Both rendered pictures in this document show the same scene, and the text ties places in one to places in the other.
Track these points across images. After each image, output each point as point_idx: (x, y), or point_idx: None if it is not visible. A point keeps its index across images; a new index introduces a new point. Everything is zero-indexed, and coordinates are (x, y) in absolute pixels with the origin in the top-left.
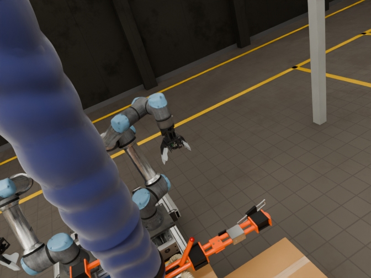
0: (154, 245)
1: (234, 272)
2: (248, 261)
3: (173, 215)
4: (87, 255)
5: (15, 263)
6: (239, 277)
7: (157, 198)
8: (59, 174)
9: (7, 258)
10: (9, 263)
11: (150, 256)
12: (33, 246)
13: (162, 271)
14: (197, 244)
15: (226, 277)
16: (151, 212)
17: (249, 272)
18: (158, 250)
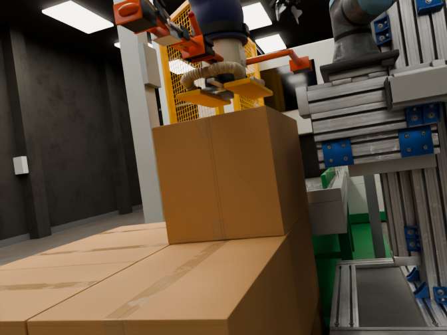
0: (206, 6)
1: (274, 248)
2: (268, 260)
3: (387, 89)
4: None
5: (277, 12)
6: (256, 250)
7: (342, 8)
8: None
9: (281, 6)
10: (275, 10)
11: (194, 8)
12: None
13: (194, 33)
14: (203, 38)
15: (278, 242)
16: (333, 32)
17: (244, 258)
18: (214, 22)
